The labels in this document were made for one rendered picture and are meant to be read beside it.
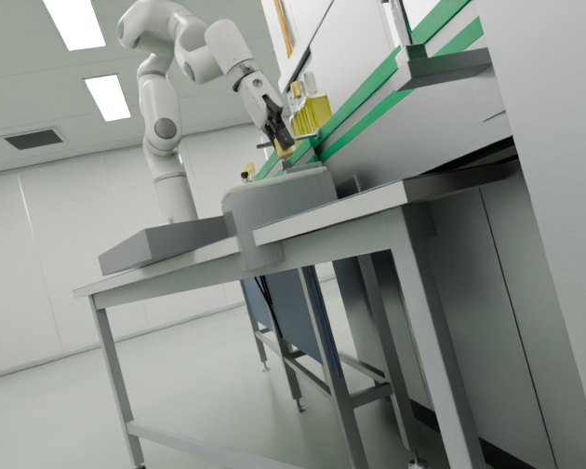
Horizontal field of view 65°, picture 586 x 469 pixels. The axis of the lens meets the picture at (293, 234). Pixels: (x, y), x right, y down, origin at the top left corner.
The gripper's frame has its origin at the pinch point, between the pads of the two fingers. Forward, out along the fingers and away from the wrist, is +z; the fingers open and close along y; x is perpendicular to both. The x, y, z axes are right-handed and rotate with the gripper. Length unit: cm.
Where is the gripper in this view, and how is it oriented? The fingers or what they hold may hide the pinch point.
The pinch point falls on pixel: (282, 141)
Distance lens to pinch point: 102.7
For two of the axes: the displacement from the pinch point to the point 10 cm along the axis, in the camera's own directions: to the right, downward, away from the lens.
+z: 5.0, 8.7, 0.3
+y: -2.3, 1.0, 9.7
